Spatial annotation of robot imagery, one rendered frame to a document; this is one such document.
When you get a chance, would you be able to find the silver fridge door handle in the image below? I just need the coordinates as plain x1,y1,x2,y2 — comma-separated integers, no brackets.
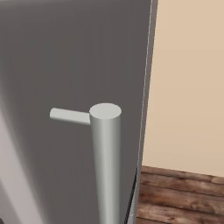
49,102,123,224

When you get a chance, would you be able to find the grey fridge door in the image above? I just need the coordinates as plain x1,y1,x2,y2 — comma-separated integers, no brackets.
0,0,159,224

